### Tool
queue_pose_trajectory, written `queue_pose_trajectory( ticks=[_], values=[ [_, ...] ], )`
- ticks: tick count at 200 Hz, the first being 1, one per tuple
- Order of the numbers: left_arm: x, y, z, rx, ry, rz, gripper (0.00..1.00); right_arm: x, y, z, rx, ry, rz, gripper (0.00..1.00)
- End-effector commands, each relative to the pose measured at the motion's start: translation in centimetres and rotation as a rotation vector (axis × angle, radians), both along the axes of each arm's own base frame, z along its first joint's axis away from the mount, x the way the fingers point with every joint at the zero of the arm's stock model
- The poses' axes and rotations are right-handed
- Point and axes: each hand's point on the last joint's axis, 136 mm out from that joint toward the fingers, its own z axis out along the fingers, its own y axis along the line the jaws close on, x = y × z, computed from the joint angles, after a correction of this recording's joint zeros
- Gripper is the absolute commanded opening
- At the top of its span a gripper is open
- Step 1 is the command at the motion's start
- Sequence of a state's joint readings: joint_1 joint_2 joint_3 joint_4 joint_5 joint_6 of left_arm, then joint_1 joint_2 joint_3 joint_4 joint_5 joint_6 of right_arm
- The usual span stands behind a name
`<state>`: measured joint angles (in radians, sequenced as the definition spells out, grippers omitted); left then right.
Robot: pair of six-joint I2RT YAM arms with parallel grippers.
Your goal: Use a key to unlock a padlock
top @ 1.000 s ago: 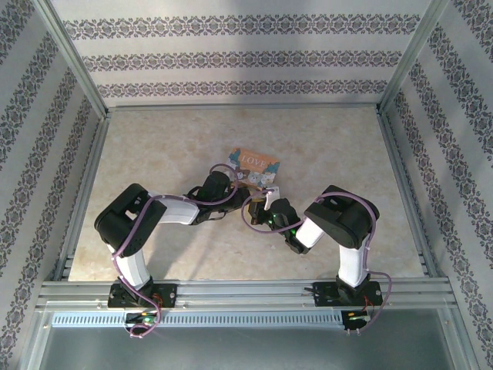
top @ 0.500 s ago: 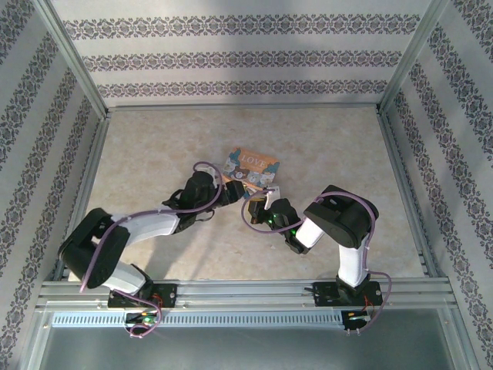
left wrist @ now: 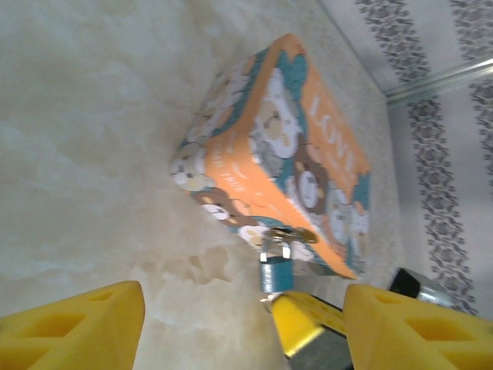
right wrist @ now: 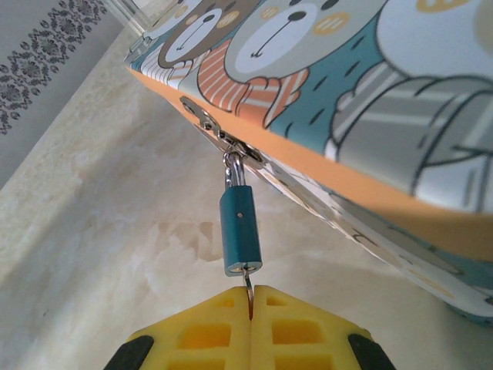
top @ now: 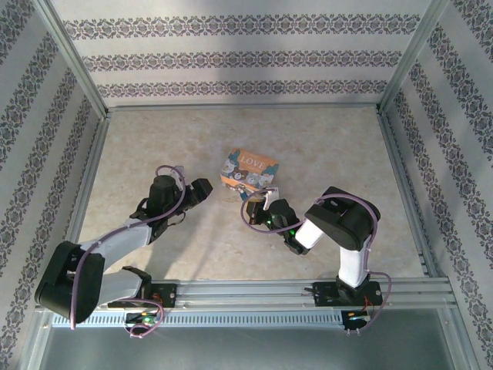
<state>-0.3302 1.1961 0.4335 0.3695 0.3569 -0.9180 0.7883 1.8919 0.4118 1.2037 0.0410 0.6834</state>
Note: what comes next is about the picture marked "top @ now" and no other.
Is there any orange LOVE printed box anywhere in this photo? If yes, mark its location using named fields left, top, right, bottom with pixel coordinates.
left=219, top=147, right=280, bottom=193

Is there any small circuit board green light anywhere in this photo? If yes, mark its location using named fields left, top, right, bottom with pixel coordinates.
left=125, top=312, right=159, bottom=325
left=344, top=310, right=373, bottom=329

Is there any grey metal sheet panel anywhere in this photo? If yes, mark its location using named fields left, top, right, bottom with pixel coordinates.
left=22, top=308, right=469, bottom=370

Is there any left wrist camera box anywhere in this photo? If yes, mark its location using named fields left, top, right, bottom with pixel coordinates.
left=169, top=166, right=186, bottom=190

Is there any aluminium side rail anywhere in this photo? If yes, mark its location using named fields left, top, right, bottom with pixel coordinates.
left=56, top=109, right=112, bottom=284
left=376, top=107, right=442, bottom=278

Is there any long aluminium base rail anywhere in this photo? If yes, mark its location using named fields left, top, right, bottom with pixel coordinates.
left=35, top=279, right=458, bottom=311

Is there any aluminium rear rail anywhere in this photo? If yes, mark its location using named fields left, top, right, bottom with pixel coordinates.
left=104, top=102, right=383, bottom=113

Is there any grey slotted cable duct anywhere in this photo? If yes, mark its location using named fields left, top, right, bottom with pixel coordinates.
left=51, top=310, right=344, bottom=329

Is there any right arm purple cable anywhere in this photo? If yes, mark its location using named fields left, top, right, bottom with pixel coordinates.
left=240, top=187, right=394, bottom=335

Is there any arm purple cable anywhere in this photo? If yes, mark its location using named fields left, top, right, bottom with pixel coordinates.
left=240, top=187, right=394, bottom=335
left=70, top=164, right=189, bottom=341

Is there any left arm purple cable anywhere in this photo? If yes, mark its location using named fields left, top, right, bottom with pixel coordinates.
left=70, top=164, right=189, bottom=341

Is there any aluminium corner post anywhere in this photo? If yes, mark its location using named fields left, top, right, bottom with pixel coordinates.
left=377, top=0, right=452, bottom=113
left=33, top=0, right=109, bottom=119

